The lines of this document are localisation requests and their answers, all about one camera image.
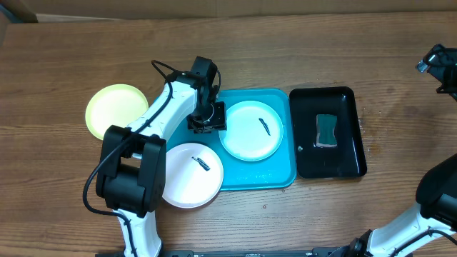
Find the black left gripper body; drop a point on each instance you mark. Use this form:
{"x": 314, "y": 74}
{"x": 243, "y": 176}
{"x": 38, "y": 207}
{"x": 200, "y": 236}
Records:
{"x": 208, "y": 118}

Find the light blue plate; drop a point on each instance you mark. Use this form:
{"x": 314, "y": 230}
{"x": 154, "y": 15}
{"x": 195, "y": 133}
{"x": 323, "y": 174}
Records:
{"x": 254, "y": 131}

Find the yellow plate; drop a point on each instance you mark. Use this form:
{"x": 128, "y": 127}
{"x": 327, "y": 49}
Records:
{"x": 118, "y": 104}

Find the green scrubbing sponge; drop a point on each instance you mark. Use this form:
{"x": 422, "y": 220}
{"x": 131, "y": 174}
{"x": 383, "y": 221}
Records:
{"x": 325, "y": 131}

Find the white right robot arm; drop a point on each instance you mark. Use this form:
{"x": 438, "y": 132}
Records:
{"x": 434, "y": 213}

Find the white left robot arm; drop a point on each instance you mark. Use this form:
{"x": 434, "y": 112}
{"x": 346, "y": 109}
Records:
{"x": 129, "y": 180}

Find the blue plastic tray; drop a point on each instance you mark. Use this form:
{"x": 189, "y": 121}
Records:
{"x": 276, "y": 171}

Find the black rectangular tray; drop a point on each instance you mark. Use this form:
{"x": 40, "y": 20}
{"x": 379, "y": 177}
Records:
{"x": 347, "y": 160}

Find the pink plate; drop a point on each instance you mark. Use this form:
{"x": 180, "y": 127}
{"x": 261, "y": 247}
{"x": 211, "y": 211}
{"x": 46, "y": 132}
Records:
{"x": 194, "y": 175}

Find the brown cardboard backdrop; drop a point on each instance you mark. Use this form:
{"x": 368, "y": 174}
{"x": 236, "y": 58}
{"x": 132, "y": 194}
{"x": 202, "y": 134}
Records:
{"x": 29, "y": 10}

